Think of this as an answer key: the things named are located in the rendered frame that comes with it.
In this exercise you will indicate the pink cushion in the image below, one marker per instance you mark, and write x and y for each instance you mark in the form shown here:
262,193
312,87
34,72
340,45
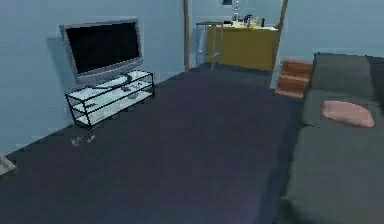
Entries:
347,113

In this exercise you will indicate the grey flat television set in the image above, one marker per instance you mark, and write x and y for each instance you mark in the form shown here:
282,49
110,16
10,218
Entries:
103,46

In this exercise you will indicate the yellow kitchen counter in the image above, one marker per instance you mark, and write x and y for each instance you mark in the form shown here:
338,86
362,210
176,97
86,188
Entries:
243,48

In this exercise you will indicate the grey metal stool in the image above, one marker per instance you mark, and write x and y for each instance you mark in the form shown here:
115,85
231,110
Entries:
210,40

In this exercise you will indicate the black glass television stand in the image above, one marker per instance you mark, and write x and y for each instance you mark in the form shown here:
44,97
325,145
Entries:
110,98

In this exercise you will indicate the dark grey sofa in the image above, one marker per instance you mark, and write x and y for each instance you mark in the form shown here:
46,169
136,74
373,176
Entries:
336,160

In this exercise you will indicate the black pepper shaker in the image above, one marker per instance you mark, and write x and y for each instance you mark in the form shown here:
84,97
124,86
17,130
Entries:
263,22

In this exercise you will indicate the small grey floor object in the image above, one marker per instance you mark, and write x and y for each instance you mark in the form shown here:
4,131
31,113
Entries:
82,139

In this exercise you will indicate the brown wooden side table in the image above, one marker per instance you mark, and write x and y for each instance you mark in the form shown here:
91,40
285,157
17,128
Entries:
294,80

